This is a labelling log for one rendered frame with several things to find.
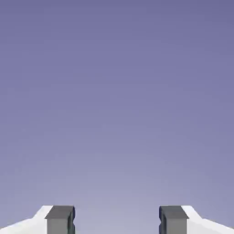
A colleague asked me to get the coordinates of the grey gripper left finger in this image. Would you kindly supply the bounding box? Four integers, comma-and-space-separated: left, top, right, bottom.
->
0, 205, 76, 234

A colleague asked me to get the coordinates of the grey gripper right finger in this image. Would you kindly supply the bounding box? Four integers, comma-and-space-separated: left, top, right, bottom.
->
158, 205, 234, 234

